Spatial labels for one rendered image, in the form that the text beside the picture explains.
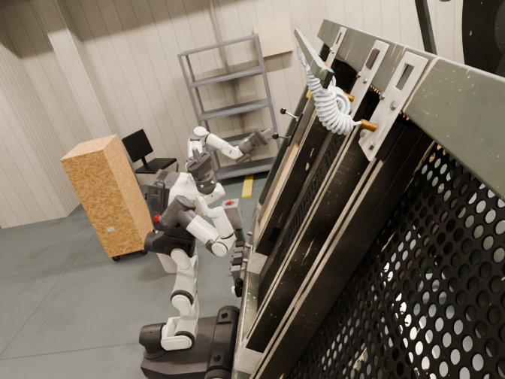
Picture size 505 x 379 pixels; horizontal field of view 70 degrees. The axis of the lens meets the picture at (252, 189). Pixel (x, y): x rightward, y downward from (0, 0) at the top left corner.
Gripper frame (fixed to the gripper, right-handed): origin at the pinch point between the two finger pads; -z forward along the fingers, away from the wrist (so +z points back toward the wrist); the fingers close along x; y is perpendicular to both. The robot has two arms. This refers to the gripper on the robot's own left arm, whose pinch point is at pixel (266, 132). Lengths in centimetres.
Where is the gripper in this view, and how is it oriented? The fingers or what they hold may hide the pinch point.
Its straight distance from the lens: 221.6
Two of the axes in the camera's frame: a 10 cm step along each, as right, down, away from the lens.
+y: -0.7, 4.6, -8.9
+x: 6.1, 7.3, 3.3
